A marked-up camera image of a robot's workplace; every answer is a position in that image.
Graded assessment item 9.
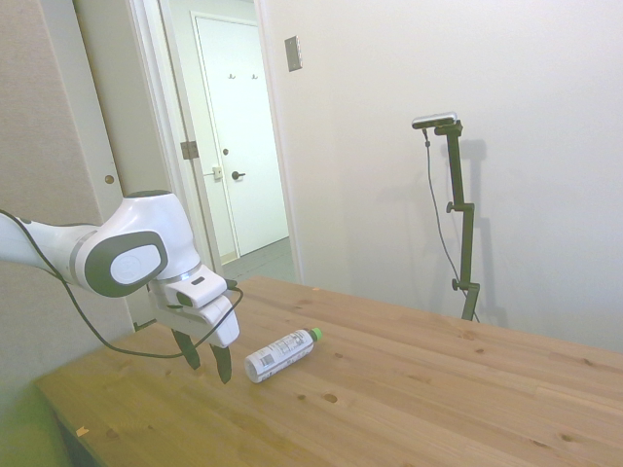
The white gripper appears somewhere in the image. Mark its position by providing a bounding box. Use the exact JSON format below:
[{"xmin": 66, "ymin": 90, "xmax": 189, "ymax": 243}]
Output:
[{"xmin": 147, "ymin": 284, "xmax": 241, "ymax": 385}]

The white water bottle green cap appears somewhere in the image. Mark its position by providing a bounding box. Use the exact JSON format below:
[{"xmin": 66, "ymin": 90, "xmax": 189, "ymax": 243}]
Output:
[{"xmin": 243, "ymin": 327, "xmax": 323, "ymax": 385}]

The white closed door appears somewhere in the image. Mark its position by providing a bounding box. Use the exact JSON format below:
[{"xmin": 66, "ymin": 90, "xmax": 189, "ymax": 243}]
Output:
[{"xmin": 193, "ymin": 14, "xmax": 291, "ymax": 260}]

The beige open door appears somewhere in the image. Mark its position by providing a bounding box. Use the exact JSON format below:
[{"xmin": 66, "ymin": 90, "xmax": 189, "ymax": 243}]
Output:
[{"xmin": 72, "ymin": 0, "xmax": 172, "ymax": 337}]

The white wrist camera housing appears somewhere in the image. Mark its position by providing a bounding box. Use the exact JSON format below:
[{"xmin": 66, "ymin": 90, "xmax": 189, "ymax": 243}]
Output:
[{"xmin": 163, "ymin": 269, "xmax": 231, "ymax": 309}]

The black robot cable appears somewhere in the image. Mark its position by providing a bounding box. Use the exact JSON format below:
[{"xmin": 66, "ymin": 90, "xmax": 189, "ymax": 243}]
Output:
[{"xmin": 0, "ymin": 207, "xmax": 244, "ymax": 360}]

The white door frame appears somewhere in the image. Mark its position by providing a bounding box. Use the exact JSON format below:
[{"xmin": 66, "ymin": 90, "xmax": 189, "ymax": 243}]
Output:
[{"xmin": 128, "ymin": 0, "xmax": 306, "ymax": 287}]

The grey camera cable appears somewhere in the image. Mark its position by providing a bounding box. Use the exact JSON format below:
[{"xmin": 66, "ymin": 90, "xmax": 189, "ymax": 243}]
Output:
[{"xmin": 421, "ymin": 127, "xmax": 481, "ymax": 323}]

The black camera stand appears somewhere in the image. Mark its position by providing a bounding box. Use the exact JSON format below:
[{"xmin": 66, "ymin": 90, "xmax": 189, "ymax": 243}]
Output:
[{"xmin": 432, "ymin": 122, "xmax": 483, "ymax": 322}]

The silver exterior camera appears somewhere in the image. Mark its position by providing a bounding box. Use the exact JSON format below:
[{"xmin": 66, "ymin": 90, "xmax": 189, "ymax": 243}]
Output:
[{"xmin": 411, "ymin": 111, "xmax": 461, "ymax": 131}]

